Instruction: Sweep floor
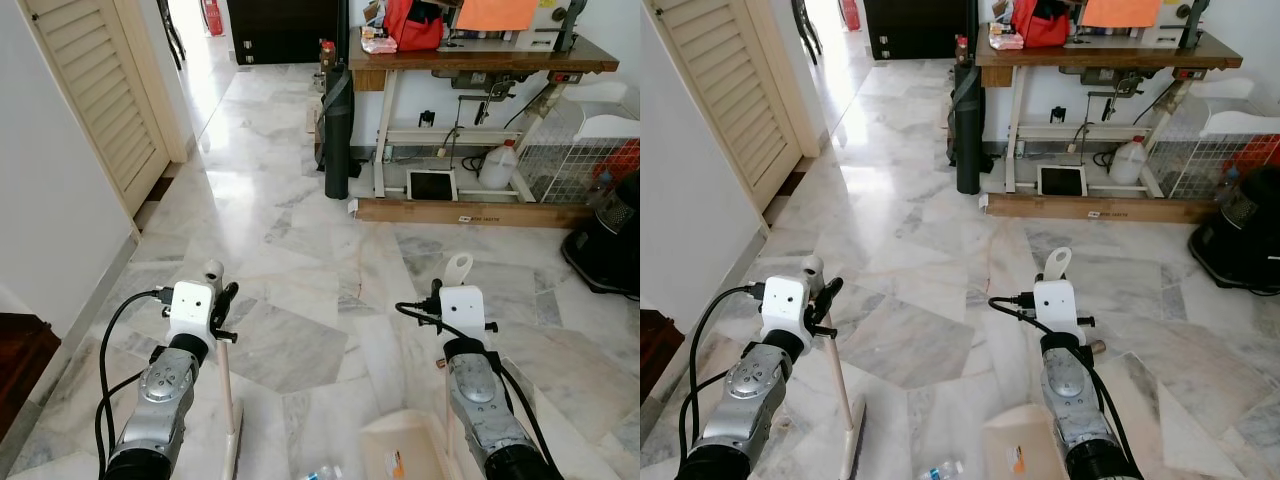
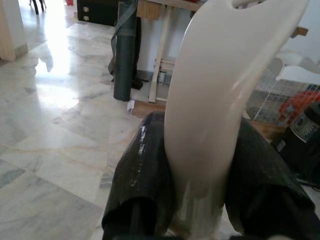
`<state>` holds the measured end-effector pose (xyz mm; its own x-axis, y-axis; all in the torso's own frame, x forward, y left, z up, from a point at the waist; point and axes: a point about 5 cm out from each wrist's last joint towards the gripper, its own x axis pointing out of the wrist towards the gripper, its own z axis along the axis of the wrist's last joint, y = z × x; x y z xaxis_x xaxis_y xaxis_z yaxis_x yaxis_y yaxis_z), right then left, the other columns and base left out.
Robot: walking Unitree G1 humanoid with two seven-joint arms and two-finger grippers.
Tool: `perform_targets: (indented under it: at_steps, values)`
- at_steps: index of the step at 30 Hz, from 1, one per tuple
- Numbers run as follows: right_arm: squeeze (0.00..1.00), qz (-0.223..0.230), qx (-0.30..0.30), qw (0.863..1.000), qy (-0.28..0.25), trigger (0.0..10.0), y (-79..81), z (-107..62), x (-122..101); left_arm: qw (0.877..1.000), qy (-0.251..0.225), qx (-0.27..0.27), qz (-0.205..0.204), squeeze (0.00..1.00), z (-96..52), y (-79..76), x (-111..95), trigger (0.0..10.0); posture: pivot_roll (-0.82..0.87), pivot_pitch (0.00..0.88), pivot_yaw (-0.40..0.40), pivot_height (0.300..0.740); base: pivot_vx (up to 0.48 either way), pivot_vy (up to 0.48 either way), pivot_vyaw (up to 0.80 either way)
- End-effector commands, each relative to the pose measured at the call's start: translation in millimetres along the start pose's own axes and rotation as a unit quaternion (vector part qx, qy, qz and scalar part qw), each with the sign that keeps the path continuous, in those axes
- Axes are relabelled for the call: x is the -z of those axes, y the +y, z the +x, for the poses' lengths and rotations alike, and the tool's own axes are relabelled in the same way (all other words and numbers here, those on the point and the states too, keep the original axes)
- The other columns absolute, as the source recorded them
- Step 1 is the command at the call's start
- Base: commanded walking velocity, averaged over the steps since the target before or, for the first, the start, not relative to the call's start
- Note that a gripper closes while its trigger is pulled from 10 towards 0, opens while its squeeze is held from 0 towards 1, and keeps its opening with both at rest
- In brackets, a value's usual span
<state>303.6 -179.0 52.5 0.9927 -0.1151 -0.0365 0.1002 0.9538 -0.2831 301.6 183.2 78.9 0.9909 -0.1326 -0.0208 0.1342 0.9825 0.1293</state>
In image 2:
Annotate black heater with grille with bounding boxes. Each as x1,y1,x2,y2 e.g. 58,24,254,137
272,101,320,186

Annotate white desk leg frame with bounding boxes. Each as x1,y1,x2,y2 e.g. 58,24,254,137
148,4,176,104

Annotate beige curtain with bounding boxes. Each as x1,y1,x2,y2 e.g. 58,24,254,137
0,0,17,62

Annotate white paper scrap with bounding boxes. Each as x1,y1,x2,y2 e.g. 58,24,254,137
126,100,136,116

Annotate small jar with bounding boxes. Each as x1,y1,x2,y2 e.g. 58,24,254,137
158,70,169,85

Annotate white chair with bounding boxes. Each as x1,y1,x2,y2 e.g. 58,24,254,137
274,49,320,84

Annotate small wooden block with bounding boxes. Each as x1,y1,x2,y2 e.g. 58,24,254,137
289,25,309,39

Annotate red object in cage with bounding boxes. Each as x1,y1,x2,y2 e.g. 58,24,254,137
278,89,320,124

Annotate cream long-handled dustpan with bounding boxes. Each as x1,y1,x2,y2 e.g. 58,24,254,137
163,0,310,240

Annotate dark green rolled bag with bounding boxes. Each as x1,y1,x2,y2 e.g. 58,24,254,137
108,0,143,102

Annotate white wire mesh cage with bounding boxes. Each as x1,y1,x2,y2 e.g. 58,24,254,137
246,57,320,126

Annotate wooden desk top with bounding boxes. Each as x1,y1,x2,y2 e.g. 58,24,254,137
136,0,204,20

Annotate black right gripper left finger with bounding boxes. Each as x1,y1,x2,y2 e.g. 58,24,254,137
101,111,179,240

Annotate black case with brass latches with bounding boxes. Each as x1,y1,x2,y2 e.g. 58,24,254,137
76,0,121,27

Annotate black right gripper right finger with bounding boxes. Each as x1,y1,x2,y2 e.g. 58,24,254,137
225,117,319,240

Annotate dark chair legs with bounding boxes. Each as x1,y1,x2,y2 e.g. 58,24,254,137
28,0,48,15

